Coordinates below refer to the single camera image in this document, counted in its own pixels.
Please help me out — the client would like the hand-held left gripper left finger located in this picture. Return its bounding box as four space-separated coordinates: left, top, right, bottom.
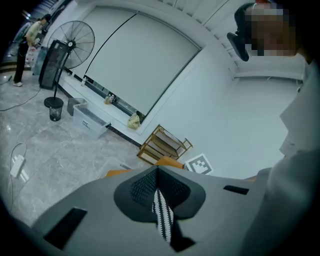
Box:
31 165 178 256

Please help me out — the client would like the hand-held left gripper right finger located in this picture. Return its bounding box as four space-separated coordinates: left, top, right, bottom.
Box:
157 165 257 256

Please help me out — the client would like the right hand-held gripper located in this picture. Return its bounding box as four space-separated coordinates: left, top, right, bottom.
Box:
184 152 215 176

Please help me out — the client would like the clear plastic storage bin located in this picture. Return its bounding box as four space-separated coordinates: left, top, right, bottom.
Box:
98 162 141 180

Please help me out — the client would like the wooden shelf rack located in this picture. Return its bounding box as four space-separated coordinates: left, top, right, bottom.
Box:
136 124 194 166

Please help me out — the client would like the black white patterned blanket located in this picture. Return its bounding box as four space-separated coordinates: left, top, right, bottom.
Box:
151 188 175 243

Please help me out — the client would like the olive cloth bag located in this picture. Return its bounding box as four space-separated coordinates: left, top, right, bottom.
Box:
127 112 141 130

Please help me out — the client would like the translucent lidded bin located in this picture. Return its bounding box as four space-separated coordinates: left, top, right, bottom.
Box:
72 102 112 140

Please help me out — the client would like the white power strip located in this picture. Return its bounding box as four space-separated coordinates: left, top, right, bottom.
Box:
9 154 26 179

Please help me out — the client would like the black mesh waste bin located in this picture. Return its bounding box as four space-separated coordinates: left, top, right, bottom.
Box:
49 106 63 122

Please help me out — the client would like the grey plastic bin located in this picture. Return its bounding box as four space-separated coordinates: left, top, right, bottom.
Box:
66 97 88 117

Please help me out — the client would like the person's white shirt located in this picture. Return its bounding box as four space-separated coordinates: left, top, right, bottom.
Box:
278 54 320 256

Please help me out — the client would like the black floor cabinet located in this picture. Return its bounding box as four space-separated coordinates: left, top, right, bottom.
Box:
38 39 70 91

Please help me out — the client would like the person's head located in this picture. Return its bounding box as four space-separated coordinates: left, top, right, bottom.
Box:
244 3 298 57

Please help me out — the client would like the white power cable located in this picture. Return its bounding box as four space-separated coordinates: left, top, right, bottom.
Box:
9 141 28 212

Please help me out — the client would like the black head-mounted camera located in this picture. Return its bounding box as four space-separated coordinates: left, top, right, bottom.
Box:
226 4 251 62

